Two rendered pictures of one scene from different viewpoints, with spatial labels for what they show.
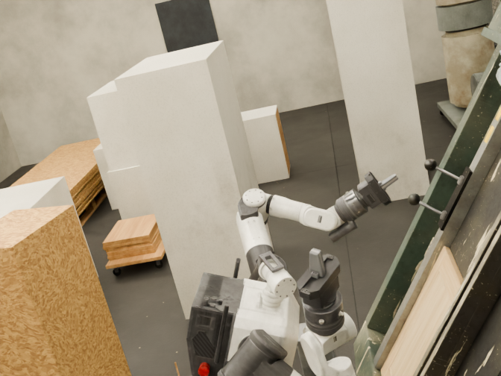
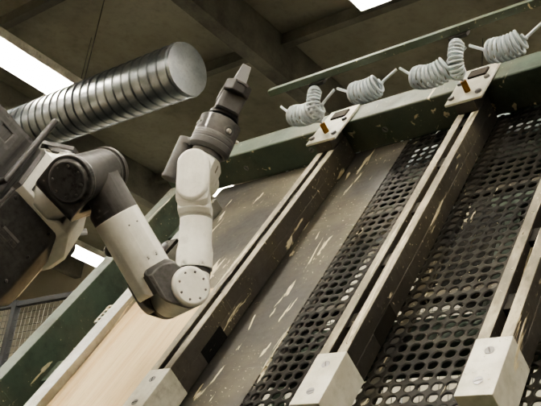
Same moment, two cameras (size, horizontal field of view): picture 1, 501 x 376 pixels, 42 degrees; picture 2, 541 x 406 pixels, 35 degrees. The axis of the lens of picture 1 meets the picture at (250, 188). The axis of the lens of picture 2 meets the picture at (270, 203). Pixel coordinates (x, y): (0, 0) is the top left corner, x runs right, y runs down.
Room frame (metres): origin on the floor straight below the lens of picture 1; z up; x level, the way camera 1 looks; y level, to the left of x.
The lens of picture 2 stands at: (0.32, 1.16, 0.62)
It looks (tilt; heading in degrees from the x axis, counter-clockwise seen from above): 25 degrees up; 302
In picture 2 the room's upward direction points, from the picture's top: 8 degrees clockwise
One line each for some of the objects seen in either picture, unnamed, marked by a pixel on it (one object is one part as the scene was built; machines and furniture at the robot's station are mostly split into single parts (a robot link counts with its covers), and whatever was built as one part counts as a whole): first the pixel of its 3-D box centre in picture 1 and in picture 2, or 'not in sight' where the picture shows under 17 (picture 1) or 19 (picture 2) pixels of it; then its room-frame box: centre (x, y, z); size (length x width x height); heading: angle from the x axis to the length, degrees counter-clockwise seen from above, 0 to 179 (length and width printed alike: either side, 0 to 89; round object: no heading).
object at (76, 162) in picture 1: (68, 182); not in sight; (7.91, 2.19, 0.22); 2.46 x 1.04 x 0.44; 171
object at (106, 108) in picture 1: (138, 118); not in sight; (6.32, 0.91, 1.08); 0.80 x 0.58 x 0.72; 171
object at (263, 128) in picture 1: (257, 145); not in sight; (6.92, -0.18, 0.36); 0.58 x 0.45 x 0.72; 81
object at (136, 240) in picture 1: (140, 243); not in sight; (5.40, 1.07, 0.15); 0.61 x 0.51 x 0.31; 171
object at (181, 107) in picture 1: (204, 177); not in sight; (4.52, 0.30, 0.88); 0.90 x 0.60 x 1.75; 171
